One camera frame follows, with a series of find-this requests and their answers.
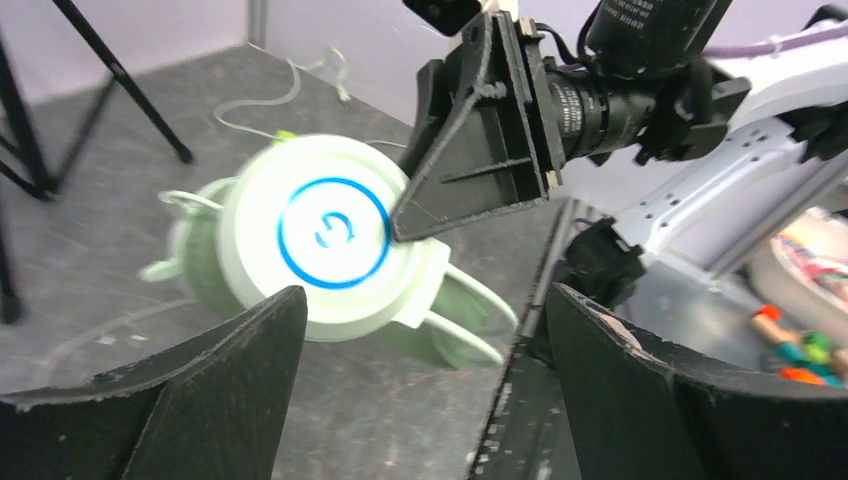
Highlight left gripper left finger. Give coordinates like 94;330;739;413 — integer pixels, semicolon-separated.
1;286;307;479

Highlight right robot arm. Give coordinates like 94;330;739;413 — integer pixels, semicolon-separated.
390;1;847;242

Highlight green headphones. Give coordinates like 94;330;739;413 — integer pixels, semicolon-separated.
139;134;518;369

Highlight green headphone cable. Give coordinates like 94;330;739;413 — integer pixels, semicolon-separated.
213;46;409;151

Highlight black music stand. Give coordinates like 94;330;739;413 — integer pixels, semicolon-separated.
1;1;210;327

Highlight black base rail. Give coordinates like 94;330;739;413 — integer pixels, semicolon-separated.
466;199;581;480

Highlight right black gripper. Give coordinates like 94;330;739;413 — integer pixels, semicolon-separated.
390;11;656;242

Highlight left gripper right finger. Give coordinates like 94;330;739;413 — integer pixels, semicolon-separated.
546;284;847;479

